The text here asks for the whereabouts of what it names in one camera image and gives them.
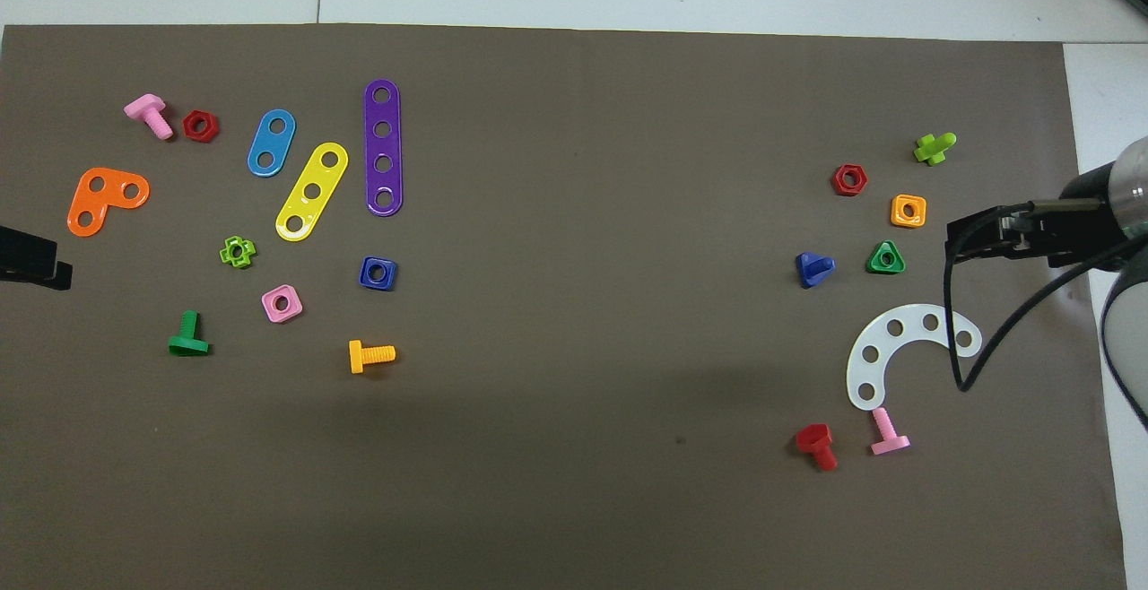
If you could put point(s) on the pink plastic bolt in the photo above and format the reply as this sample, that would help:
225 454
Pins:
885 429
148 113

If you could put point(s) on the brown table mat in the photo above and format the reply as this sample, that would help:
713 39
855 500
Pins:
574 124

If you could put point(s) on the blue square plastic nut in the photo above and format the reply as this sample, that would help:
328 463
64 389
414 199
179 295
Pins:
366 283

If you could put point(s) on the blue two-hole plate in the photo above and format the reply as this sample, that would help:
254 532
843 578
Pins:
272 143

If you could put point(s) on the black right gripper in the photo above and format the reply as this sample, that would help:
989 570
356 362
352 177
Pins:
1085 227

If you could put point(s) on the purple four-hole plate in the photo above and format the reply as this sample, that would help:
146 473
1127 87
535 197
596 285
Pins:
383 146

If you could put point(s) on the orange square plastic nut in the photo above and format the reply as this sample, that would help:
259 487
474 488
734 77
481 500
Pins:
897 221

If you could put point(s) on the blue triangle-head plastic bolt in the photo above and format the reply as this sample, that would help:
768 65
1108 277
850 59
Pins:
812 269

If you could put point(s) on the orange heart three-hole plate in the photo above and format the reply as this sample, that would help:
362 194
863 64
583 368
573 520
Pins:
108 200

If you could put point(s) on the lime cross plastic nut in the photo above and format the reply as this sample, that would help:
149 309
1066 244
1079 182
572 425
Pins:
248 251

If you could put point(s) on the white curved perforated plate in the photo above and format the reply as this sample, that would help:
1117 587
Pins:
881 342

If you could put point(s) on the pink square plastic nut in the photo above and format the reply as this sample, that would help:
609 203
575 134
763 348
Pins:
269 312

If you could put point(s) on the orange plastic bolt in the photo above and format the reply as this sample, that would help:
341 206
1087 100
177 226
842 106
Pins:
369 356

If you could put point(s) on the red hexagon plastic nut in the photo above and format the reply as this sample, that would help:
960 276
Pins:
861 186
188 124

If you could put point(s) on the green plastic bolt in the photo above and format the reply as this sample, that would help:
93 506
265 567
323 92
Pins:
188 330

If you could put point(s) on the yellow three-hole plate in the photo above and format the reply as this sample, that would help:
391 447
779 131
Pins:
321 176

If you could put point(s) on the green triangle plastic nut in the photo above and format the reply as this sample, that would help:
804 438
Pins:
874 267

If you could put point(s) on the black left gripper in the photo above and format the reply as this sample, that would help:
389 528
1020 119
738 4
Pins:
27 249

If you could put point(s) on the lime cross-head plastic bolt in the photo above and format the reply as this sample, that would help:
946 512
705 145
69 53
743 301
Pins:
933 149

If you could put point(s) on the red plastic bolt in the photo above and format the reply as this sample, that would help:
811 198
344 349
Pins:
814 438

